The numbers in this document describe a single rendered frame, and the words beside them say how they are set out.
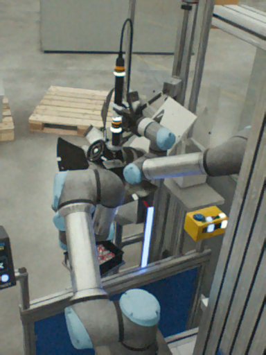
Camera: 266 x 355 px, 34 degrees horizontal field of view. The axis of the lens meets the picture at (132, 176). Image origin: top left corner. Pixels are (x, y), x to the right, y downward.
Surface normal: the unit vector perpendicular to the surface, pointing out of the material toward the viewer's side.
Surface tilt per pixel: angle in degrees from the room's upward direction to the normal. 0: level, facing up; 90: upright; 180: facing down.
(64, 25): 90
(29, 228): 0
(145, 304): 7
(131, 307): 8
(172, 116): 50
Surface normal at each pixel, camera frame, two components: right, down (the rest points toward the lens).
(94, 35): 0.19, 0.54
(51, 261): 0.07, -0.84
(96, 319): 0.21, -0.43
